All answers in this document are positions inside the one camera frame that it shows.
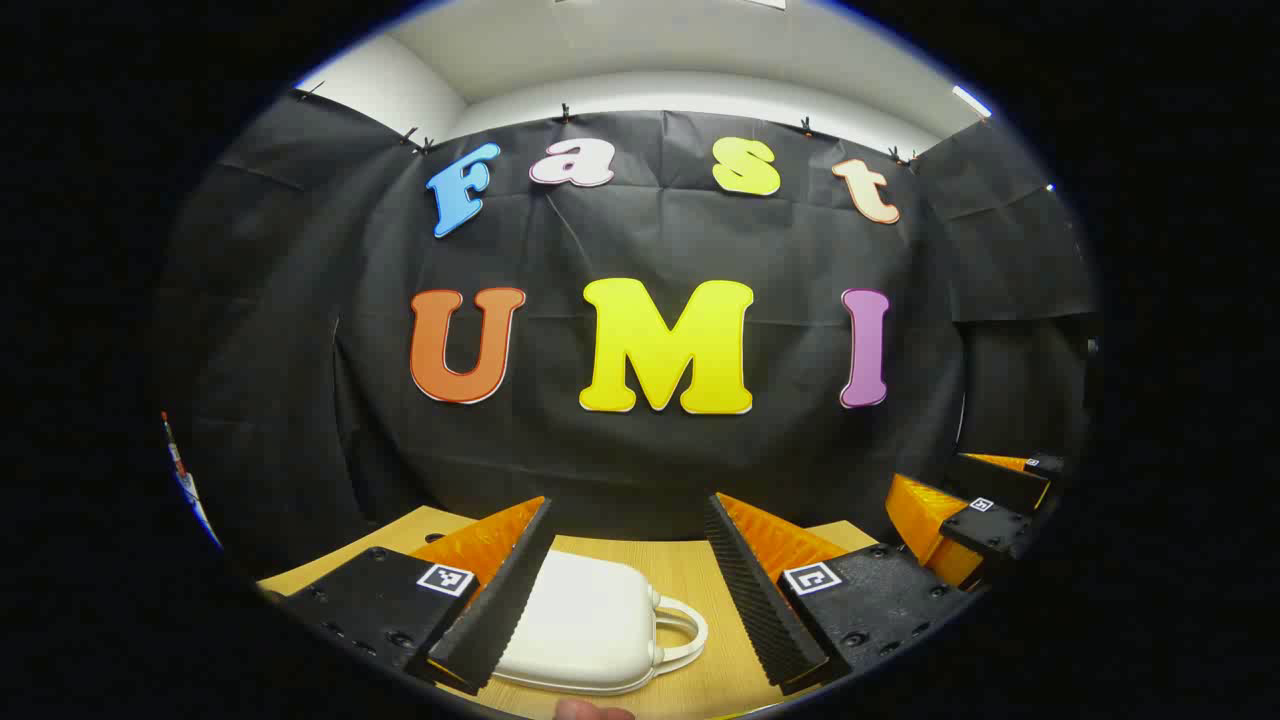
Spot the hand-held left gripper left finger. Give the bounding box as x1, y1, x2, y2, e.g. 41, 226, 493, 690
262, 496, 557, 697

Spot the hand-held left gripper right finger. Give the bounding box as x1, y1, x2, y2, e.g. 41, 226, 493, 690
703, 492, 986, 696

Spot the white hard-shell suitcase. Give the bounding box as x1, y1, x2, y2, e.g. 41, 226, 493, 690
495, 550, 709, 696

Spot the computer monitor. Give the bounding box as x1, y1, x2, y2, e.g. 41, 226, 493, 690
160, 410, 223, 549

